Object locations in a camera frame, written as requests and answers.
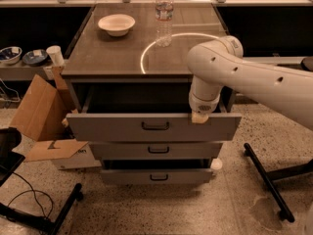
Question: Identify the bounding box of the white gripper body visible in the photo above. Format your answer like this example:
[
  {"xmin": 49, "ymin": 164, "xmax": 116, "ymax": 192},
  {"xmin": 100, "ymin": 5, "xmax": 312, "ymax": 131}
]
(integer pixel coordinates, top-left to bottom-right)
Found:
[{"xmin": 189, "ymin": 93, "xmax": 220, "ymax": 115}]

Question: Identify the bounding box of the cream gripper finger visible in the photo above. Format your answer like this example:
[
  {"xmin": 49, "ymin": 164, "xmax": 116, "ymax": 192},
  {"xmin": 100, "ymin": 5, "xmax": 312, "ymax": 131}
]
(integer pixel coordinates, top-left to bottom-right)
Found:
[{"xmin": 192, "ymin": 112, "xmax": 208, "ymax": 124}]

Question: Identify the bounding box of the grey top drawer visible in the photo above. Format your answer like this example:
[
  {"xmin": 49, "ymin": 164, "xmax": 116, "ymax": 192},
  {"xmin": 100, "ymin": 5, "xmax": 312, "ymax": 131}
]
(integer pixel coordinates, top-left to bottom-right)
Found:
[{"xmin": 67, "ymin": 82, "xmax": 241, "ymax": 142}]

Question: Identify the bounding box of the grey drawer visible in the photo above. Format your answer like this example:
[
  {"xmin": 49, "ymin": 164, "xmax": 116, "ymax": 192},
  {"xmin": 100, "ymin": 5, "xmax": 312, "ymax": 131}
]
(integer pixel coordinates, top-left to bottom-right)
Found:
[
  {"xmin": 67, "ymin": 82, "xmax": 241, "ymax": 142},
  {"xmin": 100, "ymin": 168, "xmax": 212, "ymax": 185},
  {"xmin": 90, "ymin": 142, "xmax": 222, "ymax": 160}
]

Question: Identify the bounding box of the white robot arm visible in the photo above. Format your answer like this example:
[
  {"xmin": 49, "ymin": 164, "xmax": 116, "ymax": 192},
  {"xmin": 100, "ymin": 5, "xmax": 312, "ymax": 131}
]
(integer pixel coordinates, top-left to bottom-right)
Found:
[{"xmin": 187, "ymin": 36, "xmax": 313, "ymax": 130}]

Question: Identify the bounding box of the grey drawer cabinet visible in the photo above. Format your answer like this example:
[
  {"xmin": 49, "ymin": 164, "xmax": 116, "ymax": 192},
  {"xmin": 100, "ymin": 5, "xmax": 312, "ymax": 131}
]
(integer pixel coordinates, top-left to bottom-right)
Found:
[{"xmin": 62, "ymin": 3, "xmax": 232, "ymax": 173}]

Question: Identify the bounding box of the grey middle drawer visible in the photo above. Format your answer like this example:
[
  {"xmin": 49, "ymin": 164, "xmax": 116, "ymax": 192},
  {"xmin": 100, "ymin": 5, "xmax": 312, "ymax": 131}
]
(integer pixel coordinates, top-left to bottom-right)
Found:
[{"xmin": 90, "ymin": 142, "xmax": 222, "ymax": 160}]

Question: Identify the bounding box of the grey bottom drawer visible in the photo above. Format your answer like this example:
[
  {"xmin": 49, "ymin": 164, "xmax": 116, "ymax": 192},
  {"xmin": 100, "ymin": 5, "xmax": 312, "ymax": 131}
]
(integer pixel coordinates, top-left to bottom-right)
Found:
[{"xmin": 100, "ymin": 168, "xmax": 212, "ymax": 185}]

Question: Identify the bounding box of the white ball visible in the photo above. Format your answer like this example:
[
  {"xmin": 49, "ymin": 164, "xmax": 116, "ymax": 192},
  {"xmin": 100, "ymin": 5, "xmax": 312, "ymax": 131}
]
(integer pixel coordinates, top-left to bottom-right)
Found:
[{"xmin": 210, "ymin": 158, "xmax": 223, "ymax": 170}]

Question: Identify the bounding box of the black stand base right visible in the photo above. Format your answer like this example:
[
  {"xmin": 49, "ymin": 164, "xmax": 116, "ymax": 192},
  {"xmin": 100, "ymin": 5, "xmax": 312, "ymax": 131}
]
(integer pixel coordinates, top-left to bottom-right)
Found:
[{"xmin": 244, "ymin": 143, "xmax": 313, "ymax": 222}]

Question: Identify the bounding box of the black stand base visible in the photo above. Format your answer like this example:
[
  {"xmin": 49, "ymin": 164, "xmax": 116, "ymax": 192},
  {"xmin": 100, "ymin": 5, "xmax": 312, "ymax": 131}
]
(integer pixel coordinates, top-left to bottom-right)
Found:
[
  {"xmin": 244, "ymin": 143, "xmax": 313, "ymax": 222},
  {"xmin": 0, "ymin": 183, "xmax": 83, "ymax": 235}
]

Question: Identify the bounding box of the clear plastic water bottle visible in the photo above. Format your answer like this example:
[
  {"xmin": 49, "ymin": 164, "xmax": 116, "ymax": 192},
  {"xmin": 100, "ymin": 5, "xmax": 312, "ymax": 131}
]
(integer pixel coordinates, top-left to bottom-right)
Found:
[{"xmin": 156, "ymin": 0, "xmax": 174, "ymax": 47}]

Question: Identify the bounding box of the white bowl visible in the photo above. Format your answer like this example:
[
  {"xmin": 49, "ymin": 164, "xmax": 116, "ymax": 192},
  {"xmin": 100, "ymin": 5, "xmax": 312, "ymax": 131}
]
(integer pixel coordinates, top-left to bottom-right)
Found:
[{"xmin": 98, "ymin": 14, "xmax": 135, "ymax": 37}]

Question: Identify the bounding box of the crumpled packing paper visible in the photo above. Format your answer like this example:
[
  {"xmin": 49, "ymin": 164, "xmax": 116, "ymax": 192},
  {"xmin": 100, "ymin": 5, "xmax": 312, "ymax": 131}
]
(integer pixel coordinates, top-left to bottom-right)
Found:
[{"xmin": 62, "ymin": 109, "xmax": 78, "ymax": 128}]

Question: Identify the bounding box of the brown cardboard box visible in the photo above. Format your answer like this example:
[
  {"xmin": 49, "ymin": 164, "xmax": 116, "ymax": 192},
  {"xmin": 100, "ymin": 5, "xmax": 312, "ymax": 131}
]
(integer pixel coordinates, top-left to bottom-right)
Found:
[{"xmin": 11, "ymin": 67, "xmax": 101, "ymax": 169}]

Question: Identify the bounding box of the white paper cup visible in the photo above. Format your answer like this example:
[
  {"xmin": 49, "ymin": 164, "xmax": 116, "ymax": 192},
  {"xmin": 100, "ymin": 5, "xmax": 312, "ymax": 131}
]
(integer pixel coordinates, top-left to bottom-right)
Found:
[{"xmin": 46, "ymin": 45, "xmax": 65, "ymax": 67}]

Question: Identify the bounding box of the dark blue bowl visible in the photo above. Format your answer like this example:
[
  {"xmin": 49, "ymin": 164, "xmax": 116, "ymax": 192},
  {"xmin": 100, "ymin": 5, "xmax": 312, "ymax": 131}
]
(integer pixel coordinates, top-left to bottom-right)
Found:
[{"xmin": 22, "ymin": 49, "xmax": 48, "ymax": 67}]

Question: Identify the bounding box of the black stand base left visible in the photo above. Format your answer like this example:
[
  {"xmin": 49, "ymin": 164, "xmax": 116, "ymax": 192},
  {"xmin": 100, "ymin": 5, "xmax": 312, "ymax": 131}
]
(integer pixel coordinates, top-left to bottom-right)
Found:
[{"xmin": 0, "ymin": 183, "xmax": 83, "ymax": 235}]

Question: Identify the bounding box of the grey low shelf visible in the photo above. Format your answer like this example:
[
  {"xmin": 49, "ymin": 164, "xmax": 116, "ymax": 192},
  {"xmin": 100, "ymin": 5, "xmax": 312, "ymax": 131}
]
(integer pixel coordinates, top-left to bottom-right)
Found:
[{"xmin": 0, "ymin": 60, "xmax": 55, "ymax": 81}]

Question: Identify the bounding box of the black chair seat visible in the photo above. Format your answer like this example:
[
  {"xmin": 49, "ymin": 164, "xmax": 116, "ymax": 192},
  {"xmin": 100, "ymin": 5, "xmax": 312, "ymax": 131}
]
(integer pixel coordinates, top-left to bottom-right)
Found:
[{"xmin": 0, "ymin": 127, "xmax": 25, "ymax": 186}]

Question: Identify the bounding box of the blue patterned bowl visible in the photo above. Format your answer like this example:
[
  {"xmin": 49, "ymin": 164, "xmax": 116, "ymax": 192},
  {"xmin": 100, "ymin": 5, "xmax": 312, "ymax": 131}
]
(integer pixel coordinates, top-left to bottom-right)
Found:
[{"xmin": 0, "ymin": 46, "xmax": 22, "ymax": 65}]

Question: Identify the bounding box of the black cable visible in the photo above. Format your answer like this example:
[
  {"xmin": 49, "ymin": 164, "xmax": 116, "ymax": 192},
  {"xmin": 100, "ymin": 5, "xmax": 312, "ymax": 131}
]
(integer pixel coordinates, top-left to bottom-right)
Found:
[{"xmin": 6, "ymin": 169, "xmax": 55, "ymax": 218}]

